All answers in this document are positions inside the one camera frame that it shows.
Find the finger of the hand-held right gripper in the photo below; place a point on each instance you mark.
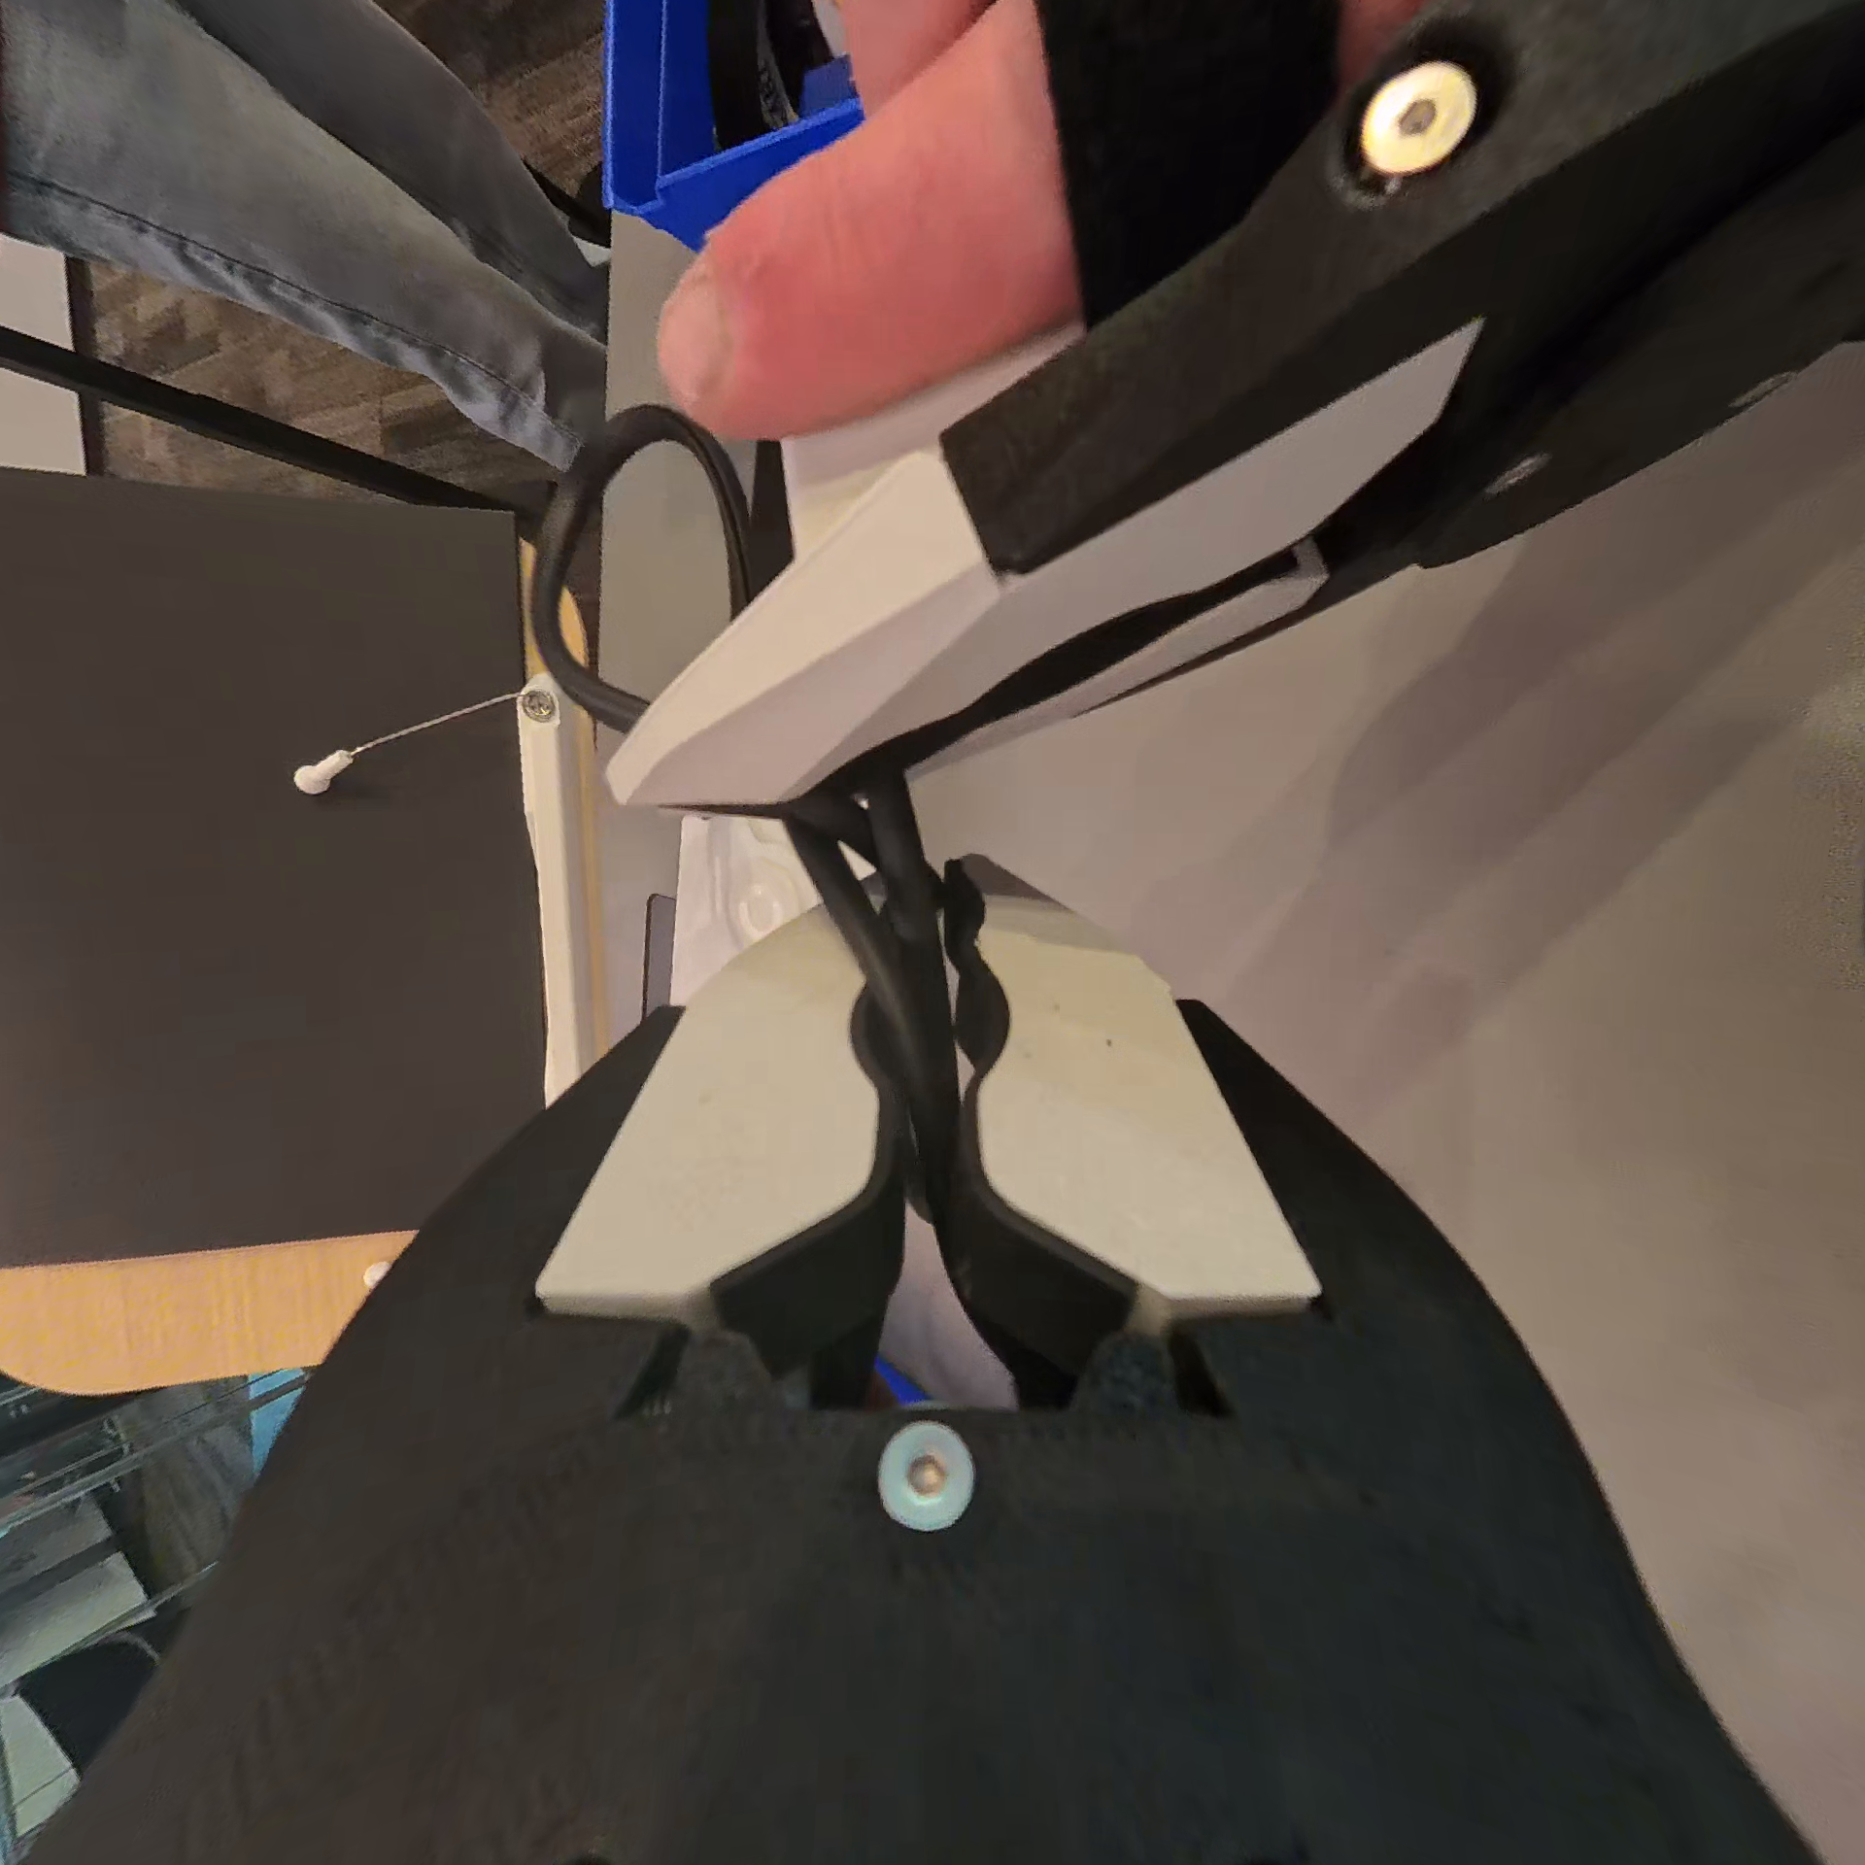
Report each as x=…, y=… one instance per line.
x=1167, y=627
x=847, y=627

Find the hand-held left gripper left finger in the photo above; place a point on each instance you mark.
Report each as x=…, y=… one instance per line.
x=728, y=1165

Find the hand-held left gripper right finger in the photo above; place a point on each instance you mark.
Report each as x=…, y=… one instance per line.
x=1138, y=1153

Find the blue plastic bin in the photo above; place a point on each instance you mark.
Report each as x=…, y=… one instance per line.
x=656, y=118

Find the person's right hand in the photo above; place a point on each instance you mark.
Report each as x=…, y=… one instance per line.
x=876, y=263

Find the black wood-rimmed board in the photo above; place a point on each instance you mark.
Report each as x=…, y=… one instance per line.
x=233, y=962

